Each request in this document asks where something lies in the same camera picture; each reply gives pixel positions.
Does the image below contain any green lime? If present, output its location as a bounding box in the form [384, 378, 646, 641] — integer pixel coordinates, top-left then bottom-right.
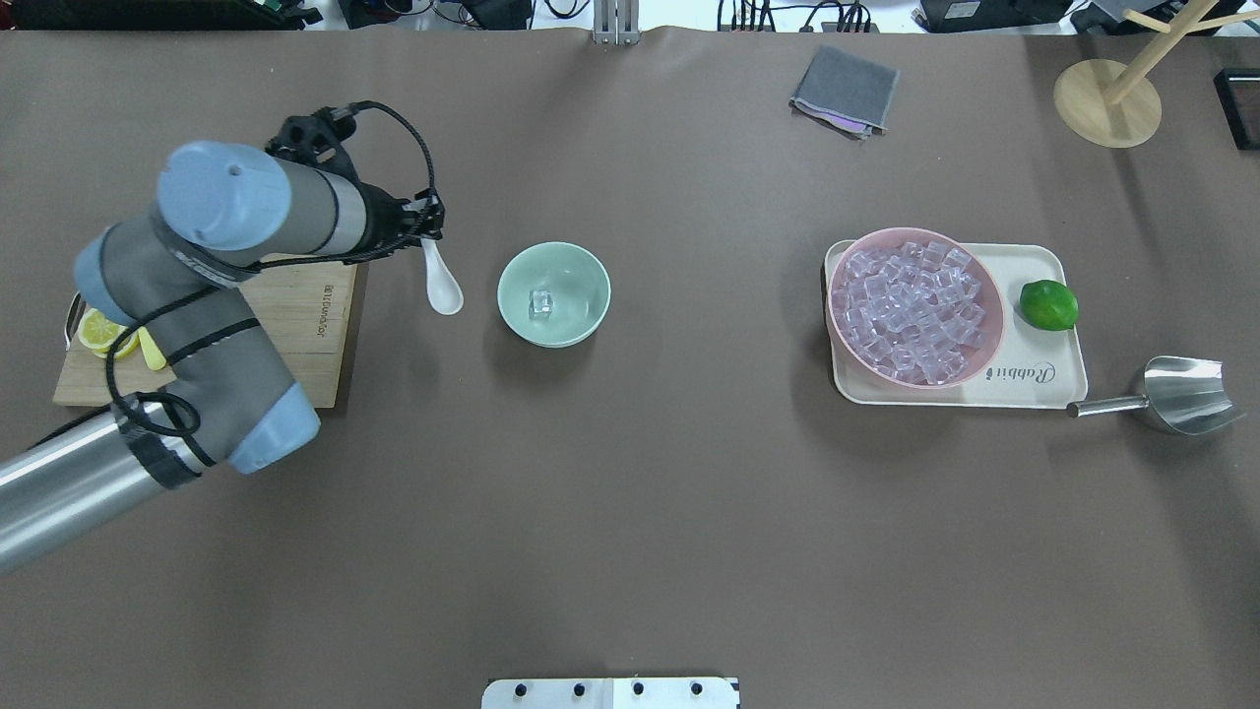
[1018, 280, 1080, 332]

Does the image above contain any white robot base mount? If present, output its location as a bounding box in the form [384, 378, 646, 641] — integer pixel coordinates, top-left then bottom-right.
[480, 678, 742, 708]

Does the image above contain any beige rabbit tray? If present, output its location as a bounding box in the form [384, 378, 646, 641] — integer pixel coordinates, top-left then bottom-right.
[829, 243, 1087, 411]

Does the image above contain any grey folded cloth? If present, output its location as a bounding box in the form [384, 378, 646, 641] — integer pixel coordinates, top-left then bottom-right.
[788, 45, 901, 140]

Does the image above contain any clear ice cubes pile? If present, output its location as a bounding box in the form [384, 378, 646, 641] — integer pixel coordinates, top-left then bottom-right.
[832, 241, 987, 385]

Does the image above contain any metal ice scoop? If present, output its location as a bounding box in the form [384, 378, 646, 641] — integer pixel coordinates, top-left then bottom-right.
[1065, 355, 1246, 436]

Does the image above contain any bamboo cutting board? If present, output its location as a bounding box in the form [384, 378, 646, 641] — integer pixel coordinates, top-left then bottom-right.
[50, 262, 358, 409]

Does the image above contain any black box at edge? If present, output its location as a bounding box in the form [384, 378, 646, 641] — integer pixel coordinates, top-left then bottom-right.
[1213, 68, 1259, 150]

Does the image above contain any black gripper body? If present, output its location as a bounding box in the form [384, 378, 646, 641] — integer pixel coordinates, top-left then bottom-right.
[392, 193, 446, 247]

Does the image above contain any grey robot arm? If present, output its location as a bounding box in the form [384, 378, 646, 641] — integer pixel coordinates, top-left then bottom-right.
[1, 141, 444, 573]

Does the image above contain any top stacked lemon slice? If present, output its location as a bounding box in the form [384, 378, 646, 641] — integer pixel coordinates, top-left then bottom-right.
[76, 309, 126, 353]

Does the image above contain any wooden mug stand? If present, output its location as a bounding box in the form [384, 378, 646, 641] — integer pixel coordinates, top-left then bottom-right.
[1052, 1, 1259, 149]

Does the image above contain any stacked lemon slice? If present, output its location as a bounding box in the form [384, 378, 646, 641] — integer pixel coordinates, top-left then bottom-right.
[91, 332, 140, 358]
[76, 309, 126, 353]

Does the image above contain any metal cutting board handle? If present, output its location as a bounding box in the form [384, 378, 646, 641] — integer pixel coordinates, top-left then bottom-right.
[63, 291, 87, 353]

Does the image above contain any clear ice cube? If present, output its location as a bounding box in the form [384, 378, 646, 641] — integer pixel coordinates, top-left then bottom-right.
[530, 288, 554, 320]

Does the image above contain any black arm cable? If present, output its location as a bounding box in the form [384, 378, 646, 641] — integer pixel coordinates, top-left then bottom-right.
[105, 99, 438, 468]

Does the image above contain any bottom stacked lemon slice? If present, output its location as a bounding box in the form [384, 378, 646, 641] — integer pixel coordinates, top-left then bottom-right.
[91, 332, 140, 358]

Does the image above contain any pink bowl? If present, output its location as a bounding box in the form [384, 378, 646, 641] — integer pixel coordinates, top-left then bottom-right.
[829, 227, 1005, 390]

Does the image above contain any mint green bowl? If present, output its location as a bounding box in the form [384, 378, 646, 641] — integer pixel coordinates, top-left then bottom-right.
[496, 241, 611, 349]

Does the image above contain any white ceramic spoon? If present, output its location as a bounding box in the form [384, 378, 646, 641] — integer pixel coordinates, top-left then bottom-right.
[421, 238, 465, 317]

